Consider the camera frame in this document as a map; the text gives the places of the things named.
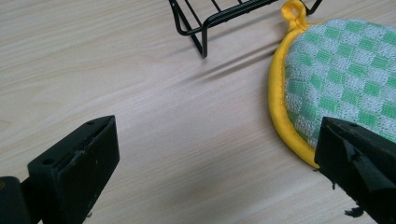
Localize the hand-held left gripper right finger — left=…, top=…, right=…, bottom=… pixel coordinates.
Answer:
left=314, top=116, right=396, bottom=224

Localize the black wire rack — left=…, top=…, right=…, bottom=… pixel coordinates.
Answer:
left=168, top=0, right=324, bottom=59

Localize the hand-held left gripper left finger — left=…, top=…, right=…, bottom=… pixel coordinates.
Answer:
left=27, top=115, right=120, bottom=224

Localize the green checked pot holder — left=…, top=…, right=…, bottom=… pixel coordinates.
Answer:
left=268, top=0, right=396, bottom=169

